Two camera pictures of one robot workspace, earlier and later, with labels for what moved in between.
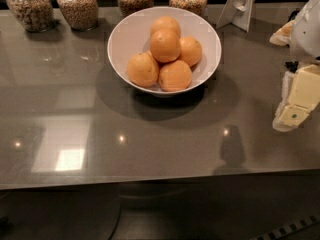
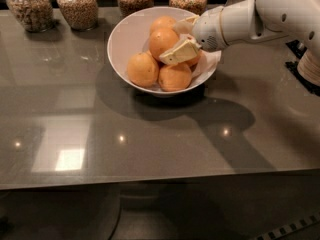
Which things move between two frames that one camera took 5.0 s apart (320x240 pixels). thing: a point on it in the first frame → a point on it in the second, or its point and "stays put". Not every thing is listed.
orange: x=174 y=75 stays put
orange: x=165 y=45 stays put
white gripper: x=307 y=34 → x=207 y=31
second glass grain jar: x=80 y=6 stays put
